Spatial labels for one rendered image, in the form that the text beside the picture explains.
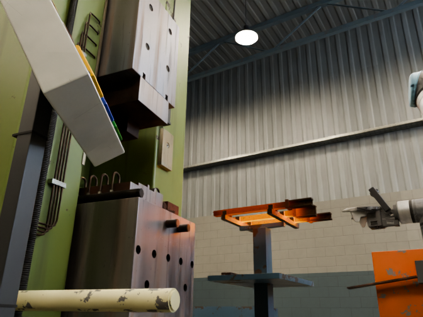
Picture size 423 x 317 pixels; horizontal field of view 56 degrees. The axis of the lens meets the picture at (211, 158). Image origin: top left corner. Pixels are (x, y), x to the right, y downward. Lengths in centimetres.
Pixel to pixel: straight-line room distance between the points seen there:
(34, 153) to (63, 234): 44
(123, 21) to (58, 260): 85
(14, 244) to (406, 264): 401
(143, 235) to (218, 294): 863
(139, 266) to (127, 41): 77
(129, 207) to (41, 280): 30
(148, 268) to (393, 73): 902
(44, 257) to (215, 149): 966
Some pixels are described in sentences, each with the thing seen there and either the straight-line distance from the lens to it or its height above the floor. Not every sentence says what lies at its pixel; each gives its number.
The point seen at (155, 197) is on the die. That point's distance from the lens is 139.
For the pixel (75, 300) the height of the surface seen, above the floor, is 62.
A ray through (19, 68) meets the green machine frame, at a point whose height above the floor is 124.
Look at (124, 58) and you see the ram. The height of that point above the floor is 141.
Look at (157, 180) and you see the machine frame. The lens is 169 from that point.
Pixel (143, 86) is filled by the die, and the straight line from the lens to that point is 144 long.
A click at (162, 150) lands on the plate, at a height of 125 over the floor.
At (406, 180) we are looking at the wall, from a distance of 888.
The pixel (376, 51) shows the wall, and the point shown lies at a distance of 1026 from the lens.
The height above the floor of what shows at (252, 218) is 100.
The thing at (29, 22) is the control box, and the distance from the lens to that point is 80.
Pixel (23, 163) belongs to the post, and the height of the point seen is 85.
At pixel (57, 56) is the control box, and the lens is 74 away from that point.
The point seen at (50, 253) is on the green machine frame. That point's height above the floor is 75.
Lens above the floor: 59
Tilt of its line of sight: 22 degrees up
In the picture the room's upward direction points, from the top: 1 degrees clockwise
